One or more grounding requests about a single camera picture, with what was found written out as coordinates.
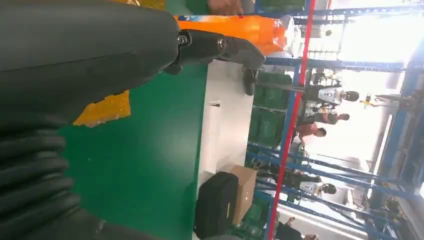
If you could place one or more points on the brown cardboard box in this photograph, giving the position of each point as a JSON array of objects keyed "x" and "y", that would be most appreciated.
[{"x": 246, "y": 188}]

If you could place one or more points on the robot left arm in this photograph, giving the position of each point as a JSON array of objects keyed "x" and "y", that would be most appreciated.
[{"x": 30, "y": 179}]

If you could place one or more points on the white table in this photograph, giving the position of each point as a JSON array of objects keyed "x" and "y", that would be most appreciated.
[{"x": 225, "y": 132}]

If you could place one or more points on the orange drink bottle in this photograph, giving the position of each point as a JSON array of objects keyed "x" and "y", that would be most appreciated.
[{"x": 251, "y": 28}]

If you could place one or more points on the green plastic crate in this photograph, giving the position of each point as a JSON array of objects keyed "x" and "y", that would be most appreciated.
[
  {"x": 256, "y": 217},
  {"x": 273, "y": 92},
  {"x": 266, "y": 127}
]

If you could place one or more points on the blue metal rack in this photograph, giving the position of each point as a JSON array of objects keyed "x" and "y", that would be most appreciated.
[{"x": 331, "y": 63}]

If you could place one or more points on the yellow hoist hook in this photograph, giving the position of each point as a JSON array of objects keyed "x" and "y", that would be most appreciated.
[{"x": 367, "y": 102}]

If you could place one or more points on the person standing in background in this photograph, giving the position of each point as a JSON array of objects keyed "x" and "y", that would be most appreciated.
[
  {"x": 309, "y": 132},
  {"x": 308, "y": 185},
  {"x": 288, "y": 232},
  {"x": 328, "y": 117},
  {"x": 331, "y": 95}
]

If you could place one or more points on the yellow plastic sheet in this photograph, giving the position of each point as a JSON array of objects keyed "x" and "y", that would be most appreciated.
[{"x": 106, "y": 111}]

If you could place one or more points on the green table mat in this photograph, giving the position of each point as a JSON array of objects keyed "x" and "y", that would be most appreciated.
[{"x": 149, "y": 149}]

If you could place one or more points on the red vertical pole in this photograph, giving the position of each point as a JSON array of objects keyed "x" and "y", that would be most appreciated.
[{"x": 291, "y": 126}]

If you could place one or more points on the person's right hand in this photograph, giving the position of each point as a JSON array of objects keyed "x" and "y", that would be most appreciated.
[{"x": 225, "y": 6}]

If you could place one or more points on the black carry case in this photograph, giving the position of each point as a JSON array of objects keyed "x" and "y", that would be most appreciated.
[{"x": 215, "y": 205}]

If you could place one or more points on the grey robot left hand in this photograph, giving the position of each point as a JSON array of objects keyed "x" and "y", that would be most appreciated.
[{"x": 66, "y": 49}]

